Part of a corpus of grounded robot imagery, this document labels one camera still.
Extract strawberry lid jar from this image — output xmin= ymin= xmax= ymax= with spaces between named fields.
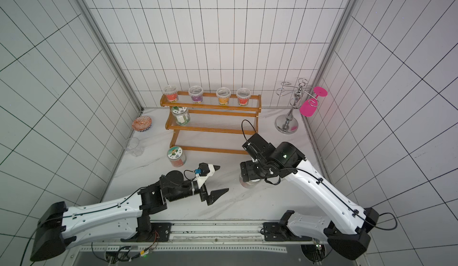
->
xmin=239 ymin=175 xmax=261 ymax=189

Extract red seed jar monkey lid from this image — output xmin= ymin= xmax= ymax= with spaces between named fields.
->
xmin=167 ymin=146 xmax=186 ymax=167

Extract orange wooden two-tier shelf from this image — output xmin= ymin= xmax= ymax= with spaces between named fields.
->
xmin=161 ymin=91 xmax=261 ymax=147

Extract small container dark seeds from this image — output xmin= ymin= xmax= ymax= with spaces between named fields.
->
xmin=236 ymin=88 xmax=251 ymax=106

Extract green tree lid jar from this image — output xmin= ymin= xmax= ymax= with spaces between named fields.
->
xmin=171 ymin=106 xmax=190 ymax=126

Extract small container brown seeds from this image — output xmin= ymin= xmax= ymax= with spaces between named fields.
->
xmin=216 ymin=87 xmax=231 ymax=106

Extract small container purple seeds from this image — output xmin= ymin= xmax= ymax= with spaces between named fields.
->
xmin=188 ymin=86 xmax=204 ymax=104

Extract small container red seeds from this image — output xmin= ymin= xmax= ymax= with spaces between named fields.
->
xmin=163 ymin=85 xmax=178 ymax=102

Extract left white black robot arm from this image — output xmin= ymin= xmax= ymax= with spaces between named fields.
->
xmin=26 ymin=163 xmax=229 ymax=262

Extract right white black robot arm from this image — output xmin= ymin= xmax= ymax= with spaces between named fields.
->
xmin=240 ymin=133 xmax=381 ymax=262

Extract chrome wine glass rack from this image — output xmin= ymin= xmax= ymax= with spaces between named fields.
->
xmin=275 ymin=78 xmax=313 ymax=135

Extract pink plastic wine glass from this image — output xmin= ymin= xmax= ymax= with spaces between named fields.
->
xmin=299 ymin=86 xmax=328 ymax=117

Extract orange patterned glass bowl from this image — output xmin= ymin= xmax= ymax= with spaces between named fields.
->
xmin=132 ymin=116 xmax=152 ymax=132

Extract clear glass cup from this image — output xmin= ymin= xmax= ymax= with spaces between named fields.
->
xmin=125 ymin=137 xmax=144 ymax=157

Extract round black floor port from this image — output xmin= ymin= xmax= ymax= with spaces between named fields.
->
xmin=301 ymin=245 xmax=327 ymax=265

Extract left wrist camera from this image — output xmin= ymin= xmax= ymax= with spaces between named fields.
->
xmin=193 ymin=163 xmax=214 ymax=186

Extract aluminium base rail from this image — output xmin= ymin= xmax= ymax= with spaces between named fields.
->
xmin=78 ymin=221 xmax=332 ymax=257

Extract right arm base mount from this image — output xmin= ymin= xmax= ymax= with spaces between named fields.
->
xmin=260 ymin=222 xmax=312 ymax=242

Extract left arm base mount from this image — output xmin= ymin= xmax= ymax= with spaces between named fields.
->
xmin=121 ymin=223 xmax=172 ymax=243

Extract wiring bundle under rail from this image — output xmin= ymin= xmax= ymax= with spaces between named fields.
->
xmin=91 ymin=229 xmax=160 ymax=265

